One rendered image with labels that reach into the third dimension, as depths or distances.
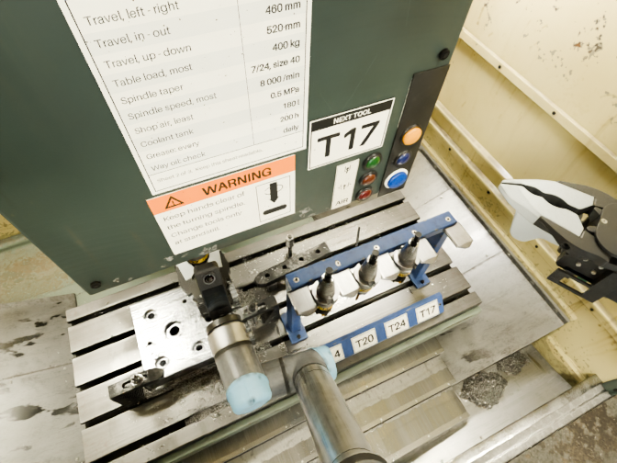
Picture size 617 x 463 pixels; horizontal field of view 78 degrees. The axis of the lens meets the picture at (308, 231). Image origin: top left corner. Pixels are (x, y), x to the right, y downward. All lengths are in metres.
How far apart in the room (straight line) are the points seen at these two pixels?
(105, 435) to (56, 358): 0.48
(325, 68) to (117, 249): 0.28
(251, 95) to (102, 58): 0.11
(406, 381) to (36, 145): 1.23
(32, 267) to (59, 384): 0.57
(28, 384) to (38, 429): 0.15
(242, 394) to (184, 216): 0.39
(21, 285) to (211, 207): 1.56
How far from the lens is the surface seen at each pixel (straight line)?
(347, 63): 0.37
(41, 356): 1.65
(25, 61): 0.31
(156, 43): 0.30
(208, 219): 0.44
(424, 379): 1.41
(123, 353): 1.27
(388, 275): 0.94
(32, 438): 1.56
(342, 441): 0.62
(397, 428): 1.35
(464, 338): 1.49
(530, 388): 1.62
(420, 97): 0.46
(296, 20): 0.33
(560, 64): 1.25
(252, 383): 0.72
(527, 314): 1.52
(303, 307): 0.88
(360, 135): 0.44
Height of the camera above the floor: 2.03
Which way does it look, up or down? 57 degrees down
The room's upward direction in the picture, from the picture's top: 4 degrees clockwise
